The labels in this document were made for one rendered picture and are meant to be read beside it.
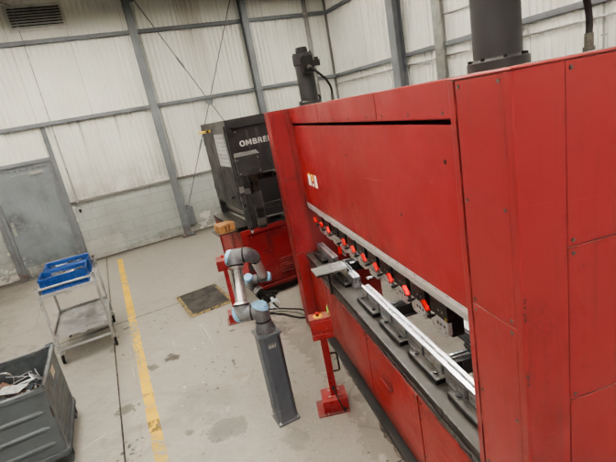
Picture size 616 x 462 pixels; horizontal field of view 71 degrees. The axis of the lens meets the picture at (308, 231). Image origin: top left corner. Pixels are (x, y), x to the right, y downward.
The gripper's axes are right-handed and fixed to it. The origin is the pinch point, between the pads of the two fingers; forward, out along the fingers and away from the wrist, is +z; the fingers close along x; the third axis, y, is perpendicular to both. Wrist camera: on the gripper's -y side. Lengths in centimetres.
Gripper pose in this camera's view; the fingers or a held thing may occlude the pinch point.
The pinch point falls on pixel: (279, 304)
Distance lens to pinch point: 356.2
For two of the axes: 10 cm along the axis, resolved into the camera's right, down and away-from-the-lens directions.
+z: 7.3, 5.0, -4.7
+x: 1.9, -8.0, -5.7
